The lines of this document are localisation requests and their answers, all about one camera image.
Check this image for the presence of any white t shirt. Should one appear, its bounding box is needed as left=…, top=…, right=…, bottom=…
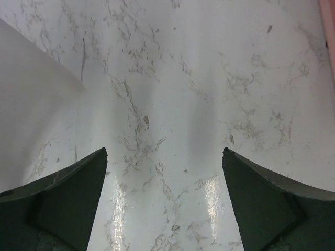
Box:
left=1, top=20, right=85, bottom=191

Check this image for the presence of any pink wooden shelf stand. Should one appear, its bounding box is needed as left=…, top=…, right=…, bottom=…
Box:
left=319, top=0, right=334, bottom=58

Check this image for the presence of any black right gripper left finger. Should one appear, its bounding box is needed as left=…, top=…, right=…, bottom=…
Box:
left=1, top=148, right=107, bottom=250

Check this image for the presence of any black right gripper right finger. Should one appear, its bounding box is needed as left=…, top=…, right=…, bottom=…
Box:
left=222, top=147, right=334, bottom=250

